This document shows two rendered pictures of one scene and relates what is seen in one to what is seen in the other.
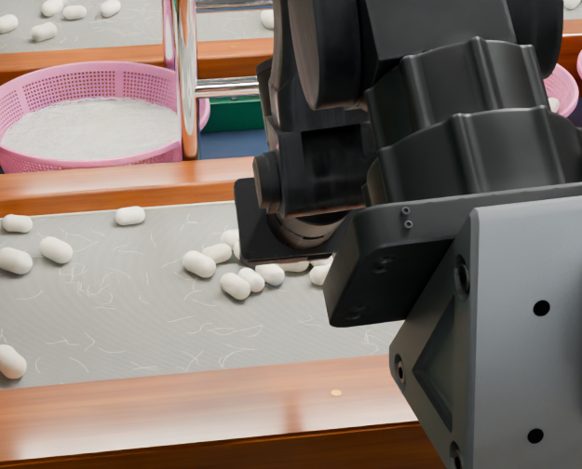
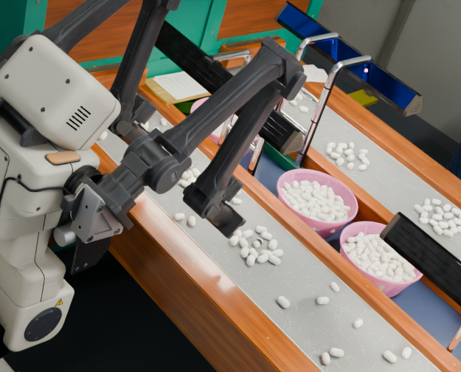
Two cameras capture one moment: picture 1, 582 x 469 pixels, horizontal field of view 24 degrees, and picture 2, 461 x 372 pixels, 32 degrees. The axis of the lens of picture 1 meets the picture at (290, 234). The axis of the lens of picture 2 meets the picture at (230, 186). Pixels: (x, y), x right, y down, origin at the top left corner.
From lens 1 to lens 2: 1.73 m
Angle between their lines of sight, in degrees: 39
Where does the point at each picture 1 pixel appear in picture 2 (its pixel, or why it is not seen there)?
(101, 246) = not seen: hidden behind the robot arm
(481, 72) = not seen: outside the picture
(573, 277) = not seen: outside the picture
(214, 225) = (195, 159)
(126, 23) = (299, 116)
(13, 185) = (175, 114)
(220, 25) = (319, 136)
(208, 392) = (110, 168)
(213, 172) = (214, 150)
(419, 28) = (7, 54)
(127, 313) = not seen: hidden behind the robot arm
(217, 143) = (264, 160)
